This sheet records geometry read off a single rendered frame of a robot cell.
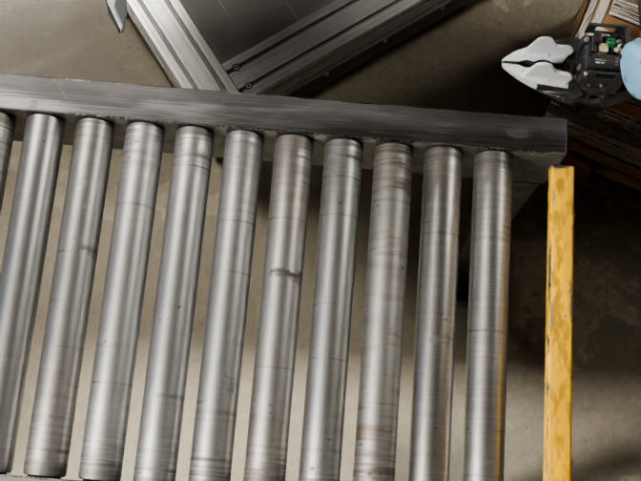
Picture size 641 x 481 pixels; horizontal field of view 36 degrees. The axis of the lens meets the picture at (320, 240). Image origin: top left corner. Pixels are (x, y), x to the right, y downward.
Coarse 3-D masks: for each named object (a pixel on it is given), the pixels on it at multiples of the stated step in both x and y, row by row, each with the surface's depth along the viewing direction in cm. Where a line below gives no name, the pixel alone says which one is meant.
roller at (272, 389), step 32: (288, 160) 124; (288, 192) 123; (288, 224) 122; (288, 256) 121; (288, 288) 120; (288, 320) 119; (256, 352) 119; (288, 352) 118; (256, 384) 118; (288, 384) 118; (256, 416) 116; (288, 416) 117; (256, 448) 115; (256, 480) 114
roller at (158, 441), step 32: (192, 128) 125; (192, 160) 124; (192, 192) 123; (192, 224) 122; (160, 256) 122; (192, 256) 121; (160, 288) 120; (192, 288) 121; (160, 320) 119; (192, 320) 120; (160, 352) 118; (160, 384) 116; (160, 416) 116; (160, 448) 115; (160, 480) 114
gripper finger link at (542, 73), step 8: (504, 64) 131; (512, 64) 131; (536, 64) 127; (544, 64) 126; (552, 64) 127; (512, 72) 131; (520, 72) 131; (528, 72) 129; (536, 72) 129; (544, 72) 128; (552, 72) 128; (560, 72) 128; (520, 80) 131; (528, 80) 130; (536, 80) 130; (544, 80) 130; (552, 80) 130; (560, 80) 130; (568, 80) 130
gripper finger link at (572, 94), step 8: (536, 88) 131; (544, 88) 131; (552, 88) 130; (560, 88) 130; (568, 88) 130; (576, 88) 130; (552, 96) 131; (560, 96) 130; (568, 96) 130; (576, 96) 130; (584, 96) 130
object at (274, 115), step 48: (0, 96) 126; (48, 96) 126; (96, 96) 126; (144, 96) 126; (192, 96) 126; (240, 96) 126; (288, 96) 126; (432, 144) 125; (480, 144) 125; (528, 144) 125
